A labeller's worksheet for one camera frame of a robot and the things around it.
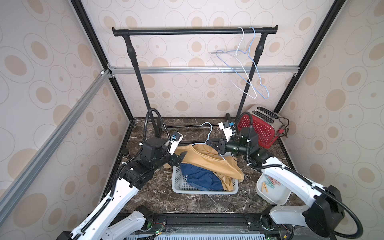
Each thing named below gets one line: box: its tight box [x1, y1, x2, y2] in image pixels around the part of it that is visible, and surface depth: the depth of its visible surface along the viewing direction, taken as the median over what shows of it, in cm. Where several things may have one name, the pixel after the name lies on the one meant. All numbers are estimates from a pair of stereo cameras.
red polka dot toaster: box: [238, 105, 283, 149], surface depth 99 cm
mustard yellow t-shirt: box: [163, 144, 244, 191], surface depth 76 cm
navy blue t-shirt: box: [179, 163, 224, 191], surface depth 79 cm
